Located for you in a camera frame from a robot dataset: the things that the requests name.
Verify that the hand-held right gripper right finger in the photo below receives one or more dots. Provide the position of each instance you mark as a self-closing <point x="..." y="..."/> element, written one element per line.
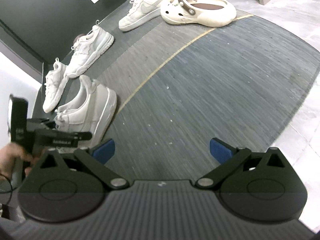
<point x="220" y="150"/>

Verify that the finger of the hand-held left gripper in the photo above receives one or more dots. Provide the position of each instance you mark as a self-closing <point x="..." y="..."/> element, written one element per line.
<point x="83" y="136"/>

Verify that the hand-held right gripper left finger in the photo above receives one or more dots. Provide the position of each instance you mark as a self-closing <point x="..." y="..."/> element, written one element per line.
<point x="105" y="148"/>

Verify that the white sneaker grey panels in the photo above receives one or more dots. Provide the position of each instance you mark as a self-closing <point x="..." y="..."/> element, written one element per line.
<point x="90" y="107"/>
<point x="143" y="7"/>

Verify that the chunky white sneaker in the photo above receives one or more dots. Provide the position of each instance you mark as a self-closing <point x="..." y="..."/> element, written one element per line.
<point x="53" y="90"/>
<point x="88" y="52"/>

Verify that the person's left hand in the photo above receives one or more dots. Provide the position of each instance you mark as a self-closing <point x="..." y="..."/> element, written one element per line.
<point x="12" y="155"/>

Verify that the green grey doormat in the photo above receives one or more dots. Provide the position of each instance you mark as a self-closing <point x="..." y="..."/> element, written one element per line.
<point x="200" y="80"/>

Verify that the black entrance door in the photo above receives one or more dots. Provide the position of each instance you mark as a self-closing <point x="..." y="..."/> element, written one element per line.
<point x="37" y="10"/>

